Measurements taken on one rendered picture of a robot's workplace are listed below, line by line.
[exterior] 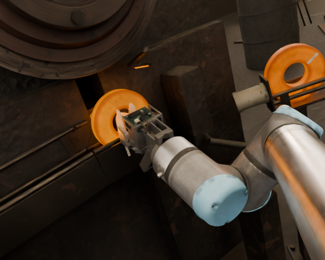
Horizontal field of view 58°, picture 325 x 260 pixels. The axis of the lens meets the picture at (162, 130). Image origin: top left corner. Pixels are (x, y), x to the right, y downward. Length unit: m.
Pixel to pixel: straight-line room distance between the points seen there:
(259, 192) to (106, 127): 0.38
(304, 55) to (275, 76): 0.09
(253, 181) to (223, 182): 0.11
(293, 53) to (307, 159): 0.50
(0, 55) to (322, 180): 0.56
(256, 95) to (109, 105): 0.40
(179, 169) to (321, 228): 0.28
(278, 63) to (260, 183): 0.38
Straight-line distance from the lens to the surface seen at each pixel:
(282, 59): 0.85
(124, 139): 0.67
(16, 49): 0.62
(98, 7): 0.59
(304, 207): 0.34
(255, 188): 0.59
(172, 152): 0.54
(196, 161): 0.52
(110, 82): 0.79
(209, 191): 0.48
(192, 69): 0.80
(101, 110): 0.71
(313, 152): 0.42
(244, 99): 0.84
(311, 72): 0.89
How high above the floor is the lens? 0.99
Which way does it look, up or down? 24 degrees down
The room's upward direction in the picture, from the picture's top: 17 degrees counter-clockwise
